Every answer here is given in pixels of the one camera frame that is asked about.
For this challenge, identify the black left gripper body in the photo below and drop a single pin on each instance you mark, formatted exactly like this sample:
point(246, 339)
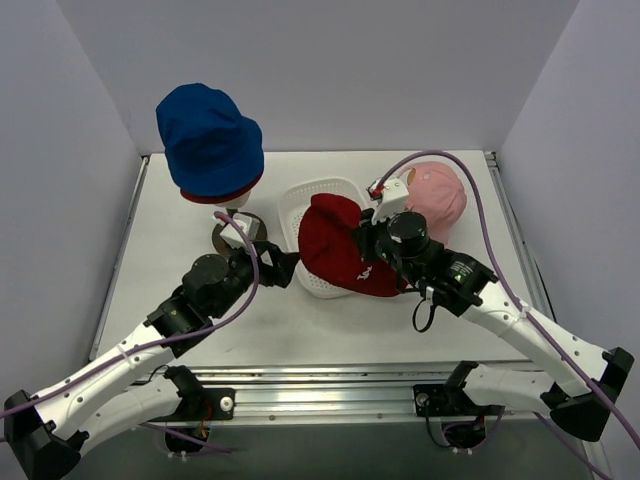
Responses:
point(267, 261)

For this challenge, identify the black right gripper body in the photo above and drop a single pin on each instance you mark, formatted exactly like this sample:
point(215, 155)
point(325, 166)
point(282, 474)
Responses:
point(368, 240)

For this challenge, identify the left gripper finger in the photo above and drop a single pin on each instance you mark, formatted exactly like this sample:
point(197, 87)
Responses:
point(281, 277)
point(275, 258)

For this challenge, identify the red cap with strap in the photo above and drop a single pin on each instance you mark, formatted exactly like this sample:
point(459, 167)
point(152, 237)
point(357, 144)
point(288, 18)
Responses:
point(328, 250)

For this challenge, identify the pink baseball cap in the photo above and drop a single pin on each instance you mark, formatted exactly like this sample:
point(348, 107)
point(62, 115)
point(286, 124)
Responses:
point(435, 192)

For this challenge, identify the dark red bucket hat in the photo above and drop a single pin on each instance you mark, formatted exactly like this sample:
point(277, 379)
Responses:
point(209, 199)

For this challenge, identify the blue bucket hat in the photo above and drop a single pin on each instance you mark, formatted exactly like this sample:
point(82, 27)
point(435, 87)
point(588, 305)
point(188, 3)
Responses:
point(211, 148)

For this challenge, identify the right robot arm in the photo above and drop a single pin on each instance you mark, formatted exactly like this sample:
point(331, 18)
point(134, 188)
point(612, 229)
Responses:
point(573, 382)

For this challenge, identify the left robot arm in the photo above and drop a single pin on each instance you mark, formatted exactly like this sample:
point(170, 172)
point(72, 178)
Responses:
point(50, 430)

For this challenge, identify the dark round mannequin stand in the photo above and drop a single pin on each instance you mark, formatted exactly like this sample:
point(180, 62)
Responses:
point(259, 232)

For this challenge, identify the white plastic basket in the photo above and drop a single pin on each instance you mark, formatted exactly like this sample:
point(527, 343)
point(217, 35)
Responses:
point(291, 208)

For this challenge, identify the cream mannequin head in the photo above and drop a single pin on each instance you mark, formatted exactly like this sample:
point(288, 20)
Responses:
point(235, 201)

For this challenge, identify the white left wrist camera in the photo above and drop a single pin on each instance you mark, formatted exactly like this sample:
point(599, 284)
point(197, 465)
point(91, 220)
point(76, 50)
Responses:
point(236, 233)

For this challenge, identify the aluminium rail frame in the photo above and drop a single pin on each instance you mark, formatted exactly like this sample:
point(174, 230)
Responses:
point(292, 355)

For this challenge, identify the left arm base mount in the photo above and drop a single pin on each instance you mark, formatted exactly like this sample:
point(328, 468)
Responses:
point(218, 404)

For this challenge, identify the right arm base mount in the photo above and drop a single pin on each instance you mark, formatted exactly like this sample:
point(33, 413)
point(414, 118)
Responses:
point(455, 425)

